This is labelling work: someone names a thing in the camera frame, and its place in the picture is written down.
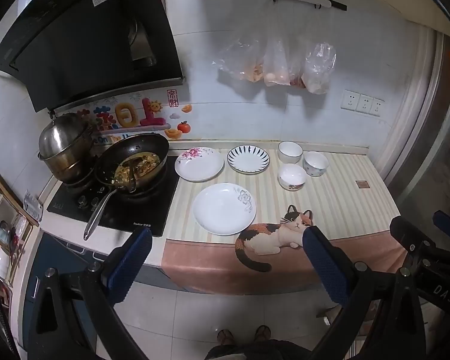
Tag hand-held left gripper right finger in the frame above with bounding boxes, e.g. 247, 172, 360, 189
302, 226, 426, 360

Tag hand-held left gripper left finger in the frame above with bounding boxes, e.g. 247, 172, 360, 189
26, 227, 153, 360

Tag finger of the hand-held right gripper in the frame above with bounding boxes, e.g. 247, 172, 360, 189
433, 210, 450, 235
389, 215, 437, 257

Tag white bowl red flower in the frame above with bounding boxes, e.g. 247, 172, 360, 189
278, 164, 307, 190

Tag white plate grey flower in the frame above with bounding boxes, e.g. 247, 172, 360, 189
193, 183, 257, 236

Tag pink floral plate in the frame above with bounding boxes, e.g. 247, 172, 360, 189
174, 147, 224, 182

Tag blue striped plate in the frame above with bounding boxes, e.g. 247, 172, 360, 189
227, 145, 270, 174

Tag black gas stove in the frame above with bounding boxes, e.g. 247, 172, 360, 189
47, 155, 181, 238

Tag striped cat print mat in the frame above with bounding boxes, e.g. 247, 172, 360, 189
161, 150, 409, 295

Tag blue kitchen cabinet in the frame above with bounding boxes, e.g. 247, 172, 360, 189
22, 229, 98, 346

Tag person's right foot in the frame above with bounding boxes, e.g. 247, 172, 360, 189
254, 325, 272, 344

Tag black wok with food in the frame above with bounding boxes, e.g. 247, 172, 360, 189
83, 133, 170, 241

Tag white bowl blue pattern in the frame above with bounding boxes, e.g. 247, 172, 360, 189
303, 151, 329, 178

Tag person's dark trousers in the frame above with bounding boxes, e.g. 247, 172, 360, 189
204, 339, 312, 360

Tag white bowl dark rim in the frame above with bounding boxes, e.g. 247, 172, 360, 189
278, 141, 304, 164

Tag wooden storage shelf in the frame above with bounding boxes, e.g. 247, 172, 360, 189
0, 169, 42, 289

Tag stainless steel pot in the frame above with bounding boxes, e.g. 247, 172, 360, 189
37, 112, 98, 182

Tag clear plastic bag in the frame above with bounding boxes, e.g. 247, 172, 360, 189
212, 37, 267, 82
301, 42, 337, 94
263, 39, 290, 87

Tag black range hood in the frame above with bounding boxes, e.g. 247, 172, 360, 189
0, 0, 184, 113

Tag colourful wall sticker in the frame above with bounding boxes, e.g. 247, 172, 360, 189
56, 90, 194, 145

